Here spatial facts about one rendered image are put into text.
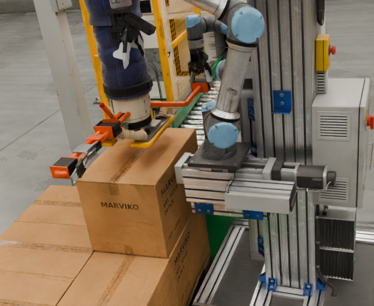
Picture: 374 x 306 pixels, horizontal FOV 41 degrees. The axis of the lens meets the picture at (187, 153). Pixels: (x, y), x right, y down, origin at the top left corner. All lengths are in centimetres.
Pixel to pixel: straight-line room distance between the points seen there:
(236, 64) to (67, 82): 215
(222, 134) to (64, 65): 206
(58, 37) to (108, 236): 173
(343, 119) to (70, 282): 139
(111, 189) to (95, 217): 20
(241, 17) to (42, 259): 153
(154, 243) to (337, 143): 94
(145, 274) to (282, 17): 125
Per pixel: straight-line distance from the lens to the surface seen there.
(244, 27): 183
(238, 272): 282
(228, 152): 213
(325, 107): 209
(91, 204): 242
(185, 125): 377
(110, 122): 225
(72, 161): 194
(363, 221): 357
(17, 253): 275
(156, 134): 237
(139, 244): 244
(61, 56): 378
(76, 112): 390
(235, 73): 189
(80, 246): 264
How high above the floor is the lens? 201
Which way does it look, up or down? 26 degrees down
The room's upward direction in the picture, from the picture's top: 8 degrees counter-clockwise
